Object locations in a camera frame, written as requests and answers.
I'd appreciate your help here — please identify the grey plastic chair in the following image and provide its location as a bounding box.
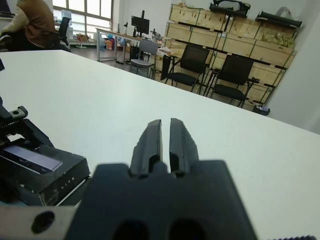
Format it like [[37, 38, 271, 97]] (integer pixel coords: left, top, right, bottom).
[[129, 39, 159, 79]]

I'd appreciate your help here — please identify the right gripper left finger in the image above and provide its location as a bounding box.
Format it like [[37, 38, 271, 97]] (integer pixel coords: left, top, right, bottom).
[[129, 119, 163, 175]]

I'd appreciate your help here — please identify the small black desk device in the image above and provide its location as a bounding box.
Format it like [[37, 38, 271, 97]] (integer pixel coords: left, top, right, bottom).
[[149, 28, 163, 41]]

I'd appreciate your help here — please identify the black computer tower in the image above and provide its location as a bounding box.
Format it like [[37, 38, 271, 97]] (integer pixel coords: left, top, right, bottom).
[[129, 45, 141, 62]]

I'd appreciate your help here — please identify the black tray with white lining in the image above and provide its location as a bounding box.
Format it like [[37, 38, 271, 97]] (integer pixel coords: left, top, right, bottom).
[[208, 0, 252, 14]]

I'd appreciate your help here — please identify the small black floor bin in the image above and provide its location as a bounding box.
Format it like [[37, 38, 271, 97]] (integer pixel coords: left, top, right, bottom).
[[252, 104, 271, 117]]

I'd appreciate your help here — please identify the large window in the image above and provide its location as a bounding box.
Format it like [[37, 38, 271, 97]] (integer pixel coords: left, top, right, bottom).
[[52, 0, 113, 35]]

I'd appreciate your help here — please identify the long black case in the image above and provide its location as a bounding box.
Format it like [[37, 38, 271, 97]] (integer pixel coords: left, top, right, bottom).
[[254, 9, 305, 29]]

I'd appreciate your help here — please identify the seated person in brown sweater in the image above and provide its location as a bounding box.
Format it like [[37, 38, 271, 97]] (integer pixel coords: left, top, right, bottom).
[[0, 0, 56, 52]]

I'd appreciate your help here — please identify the black office chair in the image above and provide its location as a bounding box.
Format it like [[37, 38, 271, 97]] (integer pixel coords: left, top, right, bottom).
[[46, 16, 73, 53]]

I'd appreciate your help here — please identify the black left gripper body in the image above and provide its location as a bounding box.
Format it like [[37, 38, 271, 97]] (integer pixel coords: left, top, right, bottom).
[[0, 94, 29, 141]]

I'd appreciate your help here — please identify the wooden shipping crate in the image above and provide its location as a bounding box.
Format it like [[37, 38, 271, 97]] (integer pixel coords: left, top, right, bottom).
[[164, 22, 194, 43], [221, 33, 256, 58], [256, 23, 300, 48], [252, 39, 296, 68], [228, 17, 261, 40], [198, 8, 232, 33], [169, 3, 201, 26], [191, 26, 223, 49]]

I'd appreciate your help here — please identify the black computer monitor on stand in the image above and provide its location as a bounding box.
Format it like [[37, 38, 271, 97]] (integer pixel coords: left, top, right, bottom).
[[131, 10, 151, 38]]

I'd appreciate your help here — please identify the long wooden top desk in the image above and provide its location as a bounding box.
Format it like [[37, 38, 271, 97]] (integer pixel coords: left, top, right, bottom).
[[95, 26, 165, 63]]

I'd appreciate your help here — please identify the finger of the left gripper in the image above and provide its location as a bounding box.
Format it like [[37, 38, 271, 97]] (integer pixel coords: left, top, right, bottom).
[[14, 119, 55, 148], [0, 174, 21, 203]]

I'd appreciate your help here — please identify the white plastic bag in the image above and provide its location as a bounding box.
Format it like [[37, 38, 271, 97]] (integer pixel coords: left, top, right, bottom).
[[157, 46, 173, 56]]

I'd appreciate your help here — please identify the monitor with purple screen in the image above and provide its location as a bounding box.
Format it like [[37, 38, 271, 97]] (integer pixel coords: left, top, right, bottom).
[[0, 0, 13, 18]]

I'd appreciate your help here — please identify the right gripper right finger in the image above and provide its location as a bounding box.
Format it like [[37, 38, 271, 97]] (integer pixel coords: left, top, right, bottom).
[[169, 117, 201, 174]]

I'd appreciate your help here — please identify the black box lid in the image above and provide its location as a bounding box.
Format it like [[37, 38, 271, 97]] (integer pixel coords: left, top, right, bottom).
[[0, 139, 91, 207]]

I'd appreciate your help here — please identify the black mesh chair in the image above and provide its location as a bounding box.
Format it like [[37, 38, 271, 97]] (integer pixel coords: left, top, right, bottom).
[[161, 43, 211, 94], [208, 54, 260, 109]]

